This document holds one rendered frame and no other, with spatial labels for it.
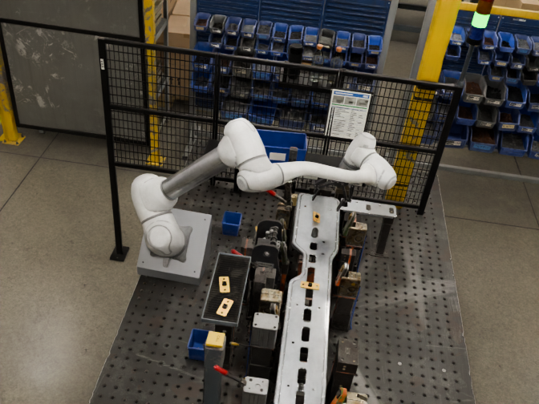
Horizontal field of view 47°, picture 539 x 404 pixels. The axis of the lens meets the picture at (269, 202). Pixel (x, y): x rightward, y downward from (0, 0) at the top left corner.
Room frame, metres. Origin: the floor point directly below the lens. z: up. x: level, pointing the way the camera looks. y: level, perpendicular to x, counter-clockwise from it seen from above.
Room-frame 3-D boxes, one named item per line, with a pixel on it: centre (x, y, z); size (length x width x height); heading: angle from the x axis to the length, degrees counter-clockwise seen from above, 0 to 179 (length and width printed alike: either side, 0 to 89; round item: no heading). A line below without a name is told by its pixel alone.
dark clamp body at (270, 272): (1.88, -0.02, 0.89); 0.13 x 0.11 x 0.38; 87
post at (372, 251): (2.51, -0.63, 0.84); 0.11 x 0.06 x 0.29; 87
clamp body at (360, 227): (2.30, -0.44, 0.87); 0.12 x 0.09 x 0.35; 87
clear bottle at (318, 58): (3.02, -0.17, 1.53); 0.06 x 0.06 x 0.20
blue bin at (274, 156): (2.82, -0.01, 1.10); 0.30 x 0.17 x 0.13; 92
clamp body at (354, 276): (1.96, -0.40, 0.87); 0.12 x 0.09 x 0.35; 87
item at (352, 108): (2.92, -0.36, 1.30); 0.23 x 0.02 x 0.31; 87
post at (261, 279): (1.82, 0.00, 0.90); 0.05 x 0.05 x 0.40; 87
